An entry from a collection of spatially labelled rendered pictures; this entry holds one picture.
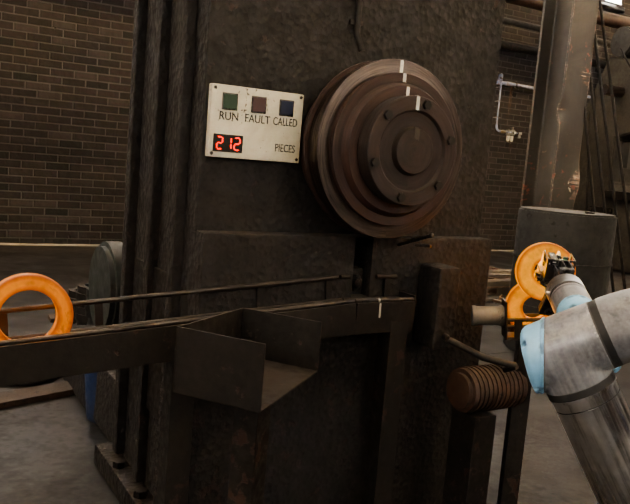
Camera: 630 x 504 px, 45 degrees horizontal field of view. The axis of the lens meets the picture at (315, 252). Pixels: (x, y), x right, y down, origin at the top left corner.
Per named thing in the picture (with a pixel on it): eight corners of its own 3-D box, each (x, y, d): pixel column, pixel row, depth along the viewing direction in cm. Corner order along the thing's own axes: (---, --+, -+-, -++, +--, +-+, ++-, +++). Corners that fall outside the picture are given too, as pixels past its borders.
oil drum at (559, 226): (482, 340, 487) (497, 202, 476) (547, 336, 517) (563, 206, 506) (553, 366, 437) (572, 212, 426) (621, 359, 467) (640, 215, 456)
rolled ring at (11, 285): (25, 377, 164) (23, 373, 167) (91, 317, 169) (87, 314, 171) (-39, 318, 156) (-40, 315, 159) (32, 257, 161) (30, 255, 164)
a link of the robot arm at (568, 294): (570, 348, 173) (552, 313, 170) (558, 322, 185) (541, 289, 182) (609, 332, 171) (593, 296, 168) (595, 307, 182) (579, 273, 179)
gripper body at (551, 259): (572, 252, 195) (583, 271, 184) (565, 282, 199) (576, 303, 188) (542, 249, 196) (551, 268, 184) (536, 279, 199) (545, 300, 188)
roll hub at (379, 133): (352, 202, 192) (362, 89, 189) (438, 206, 206) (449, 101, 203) (364, 204, 187) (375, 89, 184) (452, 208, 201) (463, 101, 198)
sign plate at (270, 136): (204, 155, 191) (209, 83, 188) (295, 162, 204) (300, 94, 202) (208, 156, 189) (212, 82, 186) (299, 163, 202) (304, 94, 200)
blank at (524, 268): (515, 242, 207) (517, 243, 204) (573, 242, 206) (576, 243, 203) (514, 298, 209) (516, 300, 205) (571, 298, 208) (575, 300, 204)
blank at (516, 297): (521, 342, 220) (524, 344, 217) (494, 296, 219) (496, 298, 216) (570, 315, 218) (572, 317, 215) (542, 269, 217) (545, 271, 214)
